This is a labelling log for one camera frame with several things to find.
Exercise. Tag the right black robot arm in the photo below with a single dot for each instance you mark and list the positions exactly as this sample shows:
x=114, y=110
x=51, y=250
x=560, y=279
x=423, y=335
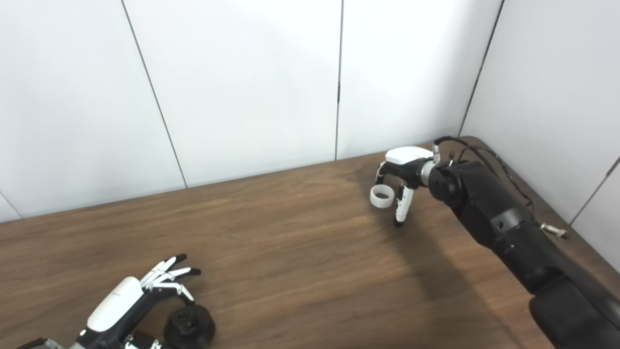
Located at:
x=503, y=223

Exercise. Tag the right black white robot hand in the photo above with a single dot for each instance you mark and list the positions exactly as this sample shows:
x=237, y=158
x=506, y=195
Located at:
x=407, y=156

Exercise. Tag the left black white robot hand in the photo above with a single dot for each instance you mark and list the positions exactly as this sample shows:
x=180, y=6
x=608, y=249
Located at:
x=114, y=303

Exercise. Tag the round black part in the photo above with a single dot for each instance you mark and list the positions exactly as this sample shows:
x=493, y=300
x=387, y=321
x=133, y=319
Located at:
x=191, y=327

